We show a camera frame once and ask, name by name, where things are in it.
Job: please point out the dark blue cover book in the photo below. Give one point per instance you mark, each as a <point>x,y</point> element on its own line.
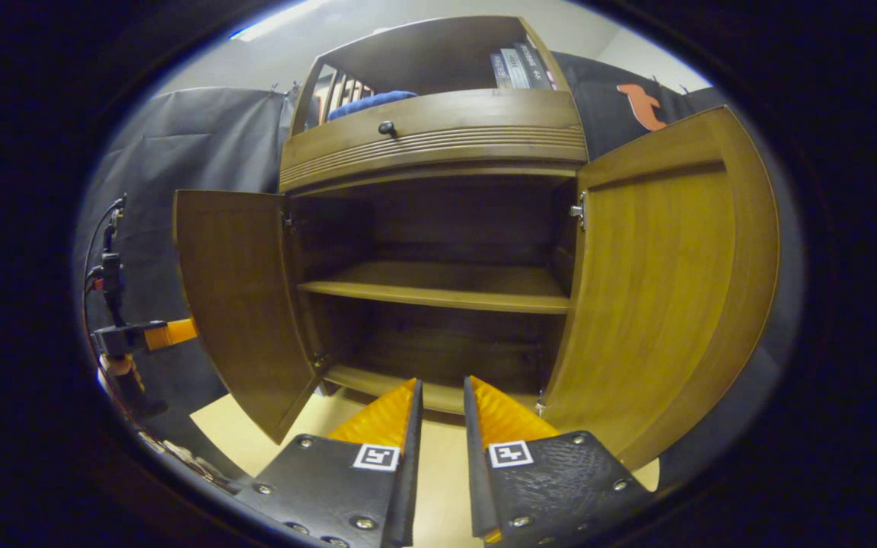
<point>498,72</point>

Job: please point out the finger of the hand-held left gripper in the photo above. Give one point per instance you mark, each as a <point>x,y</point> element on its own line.
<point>168,335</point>

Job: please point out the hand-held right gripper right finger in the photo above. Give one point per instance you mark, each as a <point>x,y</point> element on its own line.
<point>476,472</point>

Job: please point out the folded blue towel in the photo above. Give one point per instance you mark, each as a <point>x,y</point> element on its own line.
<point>370,103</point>

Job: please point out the wooden inner cabinet shelf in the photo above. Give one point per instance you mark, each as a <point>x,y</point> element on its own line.
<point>438,285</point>

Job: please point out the wooden ribbed drawer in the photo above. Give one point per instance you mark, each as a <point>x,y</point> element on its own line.
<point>484,118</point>

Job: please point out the light grey spine book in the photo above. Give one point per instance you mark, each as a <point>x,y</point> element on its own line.
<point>516,68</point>

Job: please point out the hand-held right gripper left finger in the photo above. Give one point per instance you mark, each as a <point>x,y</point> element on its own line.
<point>410,472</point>

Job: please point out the wooden shoe cabinet door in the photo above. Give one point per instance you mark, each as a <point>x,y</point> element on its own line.
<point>659,304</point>
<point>240,304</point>

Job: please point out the black spine book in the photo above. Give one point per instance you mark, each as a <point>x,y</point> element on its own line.
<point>536,65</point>

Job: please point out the metal door hinge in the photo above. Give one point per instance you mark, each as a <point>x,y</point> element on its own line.
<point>539,403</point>
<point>320,361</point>
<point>287,222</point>
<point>579,209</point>

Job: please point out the wooden double-door shoe cabinet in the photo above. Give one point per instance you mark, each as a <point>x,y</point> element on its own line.
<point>423,57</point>

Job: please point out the black round drawer knob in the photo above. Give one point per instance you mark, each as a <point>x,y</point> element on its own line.
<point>387,128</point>

